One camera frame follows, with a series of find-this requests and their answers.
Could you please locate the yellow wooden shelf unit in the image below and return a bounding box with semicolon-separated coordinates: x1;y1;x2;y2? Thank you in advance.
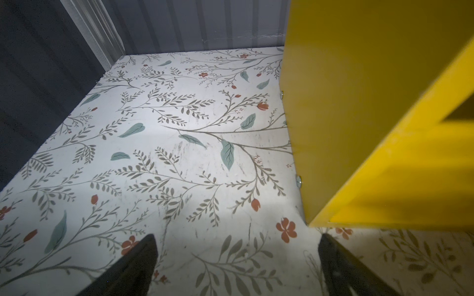
280;1;474;230

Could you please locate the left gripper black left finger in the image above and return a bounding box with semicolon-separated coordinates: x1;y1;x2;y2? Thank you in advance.
79;234;158;296

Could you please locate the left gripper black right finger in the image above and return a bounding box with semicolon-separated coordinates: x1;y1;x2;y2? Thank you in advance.
318;234;399;296

